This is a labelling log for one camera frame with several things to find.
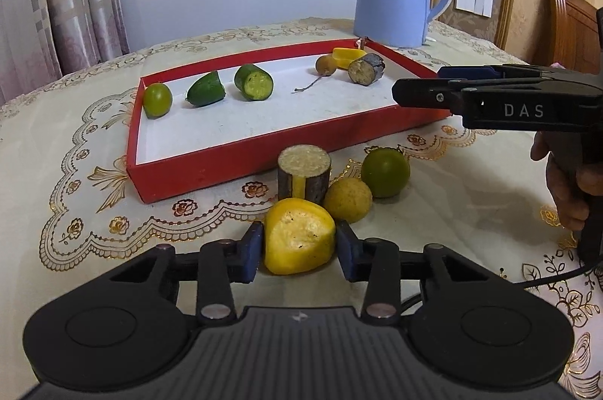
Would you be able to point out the small yellow pepper piece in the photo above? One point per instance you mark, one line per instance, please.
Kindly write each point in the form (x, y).
(344, 57)

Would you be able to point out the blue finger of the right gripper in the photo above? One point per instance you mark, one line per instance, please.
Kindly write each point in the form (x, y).
(429, 94)
(485, 72)

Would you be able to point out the brown longan round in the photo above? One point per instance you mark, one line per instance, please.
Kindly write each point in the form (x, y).
(348, 199)

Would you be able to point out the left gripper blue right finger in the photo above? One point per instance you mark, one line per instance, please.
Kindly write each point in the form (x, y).
(375, 262)

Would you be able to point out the green cucumber end piece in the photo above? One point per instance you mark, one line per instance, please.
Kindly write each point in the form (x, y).
(206, 90)

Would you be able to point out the green cucumber cut piece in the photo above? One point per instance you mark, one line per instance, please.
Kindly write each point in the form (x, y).
(254, 83)

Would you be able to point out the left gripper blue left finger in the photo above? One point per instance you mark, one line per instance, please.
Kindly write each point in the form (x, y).
(220, 264)

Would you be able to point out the person right hand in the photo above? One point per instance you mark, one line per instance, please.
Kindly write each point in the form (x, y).
(573, 212)

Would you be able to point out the small green lime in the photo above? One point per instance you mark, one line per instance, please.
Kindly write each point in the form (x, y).
(157, 100)

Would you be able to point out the sugarcane piece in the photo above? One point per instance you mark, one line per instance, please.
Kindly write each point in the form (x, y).
(366, 70)
(303, 172)

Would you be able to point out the red shallow box tray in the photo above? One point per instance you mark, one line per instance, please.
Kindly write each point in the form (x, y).
(192, 148)

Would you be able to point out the white wall switch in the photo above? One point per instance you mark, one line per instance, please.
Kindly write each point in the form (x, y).
(482, 8)

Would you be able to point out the large yellow pepper piece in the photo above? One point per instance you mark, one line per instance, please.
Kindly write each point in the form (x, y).
(299, 237)

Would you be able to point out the brown longan with stem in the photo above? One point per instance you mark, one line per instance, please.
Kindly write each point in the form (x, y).
(325, 66)

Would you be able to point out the green tomato with stem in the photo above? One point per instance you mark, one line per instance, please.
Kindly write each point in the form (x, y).
(386, 172)

